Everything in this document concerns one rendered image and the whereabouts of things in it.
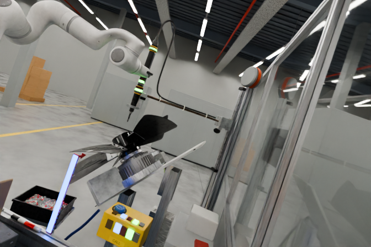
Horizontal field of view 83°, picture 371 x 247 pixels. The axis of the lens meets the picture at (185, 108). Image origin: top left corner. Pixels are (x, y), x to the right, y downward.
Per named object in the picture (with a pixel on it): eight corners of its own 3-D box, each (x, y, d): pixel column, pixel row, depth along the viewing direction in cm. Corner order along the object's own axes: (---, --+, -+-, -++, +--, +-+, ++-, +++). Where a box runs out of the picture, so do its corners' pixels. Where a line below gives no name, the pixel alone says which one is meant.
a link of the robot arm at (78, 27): (92, 6, 96) (148, 46, 99) (73, 36, 96) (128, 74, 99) (84, -2, 87) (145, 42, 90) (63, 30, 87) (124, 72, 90)
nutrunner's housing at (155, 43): (133, 112, 120) (159, 38, 121) (134, 113, 117) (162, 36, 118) (127, 109, 119) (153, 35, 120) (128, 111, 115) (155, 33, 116)
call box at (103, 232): (144, 243, 80) (154, 217, 80) (134, 260, 70) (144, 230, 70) (109, 225, 83) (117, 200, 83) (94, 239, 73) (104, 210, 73)
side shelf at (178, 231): (212, 231, 133) (214, 226, 133) (210, 269, 98) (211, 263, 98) (178, 215, 138) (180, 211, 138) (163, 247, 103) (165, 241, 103)
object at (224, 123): (224, 129, 149) (228, 118, 149) (231, 132, 143) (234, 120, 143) (213, 125, 145) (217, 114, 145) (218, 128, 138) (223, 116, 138)
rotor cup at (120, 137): (125, 157, 134) (116, 140, 136) (144, 146, 132) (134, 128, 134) (114, 161, 120) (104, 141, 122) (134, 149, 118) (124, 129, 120)
